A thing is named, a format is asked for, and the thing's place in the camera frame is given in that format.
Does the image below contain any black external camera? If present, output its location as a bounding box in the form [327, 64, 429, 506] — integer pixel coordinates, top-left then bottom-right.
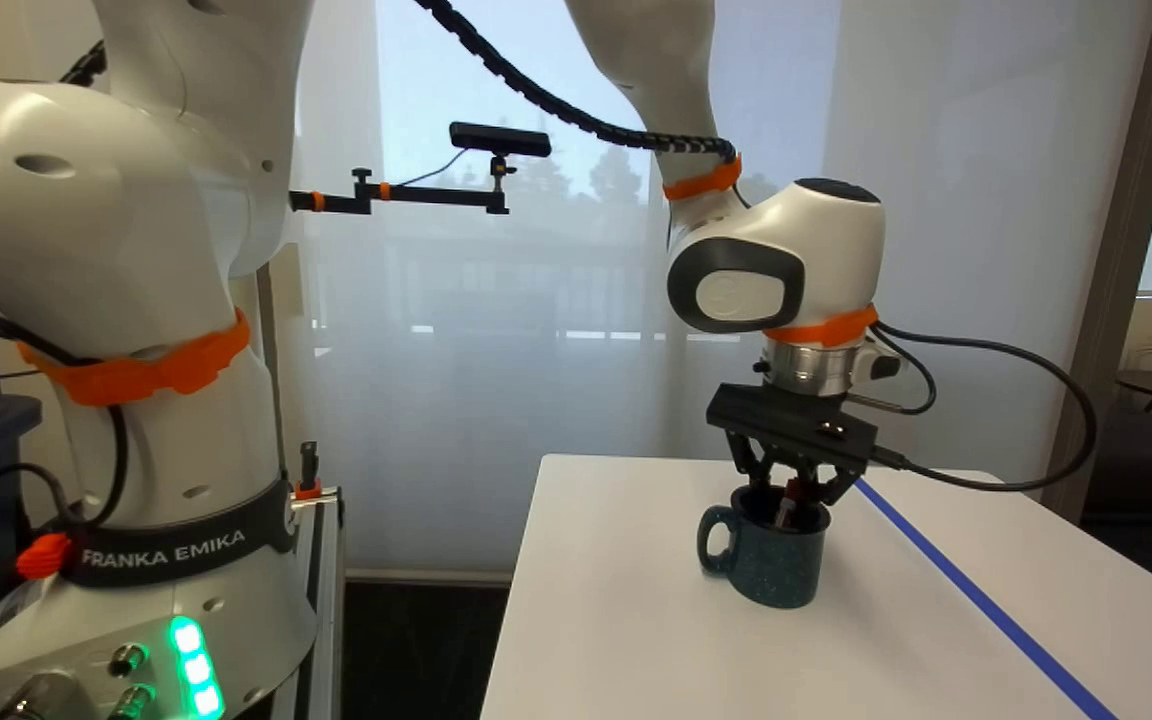
[449, 122, 554, 166]

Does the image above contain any dark teal ceramic mug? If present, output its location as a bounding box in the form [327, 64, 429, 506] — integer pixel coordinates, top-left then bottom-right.
[690, 484, 835, 613]

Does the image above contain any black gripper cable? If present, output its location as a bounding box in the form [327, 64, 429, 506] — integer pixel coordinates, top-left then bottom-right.
[863, 322, 1099, 496]

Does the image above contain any white metal stand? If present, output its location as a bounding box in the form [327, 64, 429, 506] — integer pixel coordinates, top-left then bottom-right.
[282, 435, 348, 720]

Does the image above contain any black cable drag chain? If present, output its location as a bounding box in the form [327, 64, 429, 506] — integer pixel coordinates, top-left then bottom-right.
[413, 0, 744, 167]

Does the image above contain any brown window frame post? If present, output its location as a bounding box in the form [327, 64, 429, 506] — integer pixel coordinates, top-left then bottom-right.
[1040, 0, 1152, 530]

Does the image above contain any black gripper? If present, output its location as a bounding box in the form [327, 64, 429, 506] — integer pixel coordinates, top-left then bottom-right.
[732, 429, 868, 530]

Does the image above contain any blue tape line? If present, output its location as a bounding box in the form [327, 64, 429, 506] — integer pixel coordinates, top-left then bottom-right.
[850, 476, 1119, 720]

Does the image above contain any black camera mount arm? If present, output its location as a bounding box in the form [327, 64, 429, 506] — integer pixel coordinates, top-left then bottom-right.
[282, 154, 515, 222]

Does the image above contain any white sheer curtain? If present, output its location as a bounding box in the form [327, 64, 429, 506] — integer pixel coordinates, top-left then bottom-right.
[250, 0, 1152, 584]

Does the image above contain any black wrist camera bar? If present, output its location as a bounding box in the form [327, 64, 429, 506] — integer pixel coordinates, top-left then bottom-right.
[702, 381, 880, 458]

